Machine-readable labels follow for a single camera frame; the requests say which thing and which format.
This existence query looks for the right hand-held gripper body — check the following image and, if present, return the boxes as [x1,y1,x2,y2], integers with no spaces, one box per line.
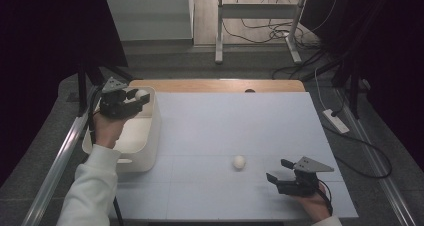
[276,156,335,197]

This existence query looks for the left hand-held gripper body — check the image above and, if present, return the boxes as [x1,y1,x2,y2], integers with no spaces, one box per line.
[99,76,145,121]

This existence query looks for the white plastic bin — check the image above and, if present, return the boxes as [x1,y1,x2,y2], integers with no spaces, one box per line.
[81,85,163,174]

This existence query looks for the person's right hand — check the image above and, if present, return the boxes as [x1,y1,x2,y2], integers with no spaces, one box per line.
[293,182,334,222]

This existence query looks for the person's left hand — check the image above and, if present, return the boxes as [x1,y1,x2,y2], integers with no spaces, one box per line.
[92,110,129,150]

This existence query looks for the black stand legs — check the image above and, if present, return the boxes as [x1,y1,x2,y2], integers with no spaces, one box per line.
[76,62,134,117]
[329,52,371,120]

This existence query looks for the white table mat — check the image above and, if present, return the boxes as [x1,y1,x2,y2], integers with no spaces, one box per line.
[109,91,359,220]

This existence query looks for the wooden table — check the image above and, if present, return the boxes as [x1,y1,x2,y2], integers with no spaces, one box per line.
[129,79,306,94]

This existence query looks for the white power strip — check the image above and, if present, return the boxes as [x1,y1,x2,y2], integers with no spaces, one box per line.
[322,108,351,135]

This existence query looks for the white cabinet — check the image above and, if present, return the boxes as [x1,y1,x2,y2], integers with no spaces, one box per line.
[104,0,195,42]

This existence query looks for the dark curtain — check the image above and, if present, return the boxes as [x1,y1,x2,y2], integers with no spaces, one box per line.
[0,0,129,187]
[301,0,424,174]

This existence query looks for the right hand-held gripper cable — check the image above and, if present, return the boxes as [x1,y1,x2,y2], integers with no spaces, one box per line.
[317,179,335,216]

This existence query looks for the thin white cable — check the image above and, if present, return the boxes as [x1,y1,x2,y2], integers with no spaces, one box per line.
[313,67,328,111]

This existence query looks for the aluminium rail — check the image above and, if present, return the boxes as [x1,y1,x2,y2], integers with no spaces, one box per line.
[334,87,418,226]
[21,85,101,226]

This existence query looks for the black power cable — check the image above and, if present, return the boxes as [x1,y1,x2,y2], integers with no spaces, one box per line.
[321,124,393,180]

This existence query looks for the white metal stand frame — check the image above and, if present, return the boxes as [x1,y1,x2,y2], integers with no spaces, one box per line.
[214,0,309,65]

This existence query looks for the tangle of floor cables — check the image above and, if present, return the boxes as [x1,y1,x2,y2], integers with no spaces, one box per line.
[221,0,339,81]

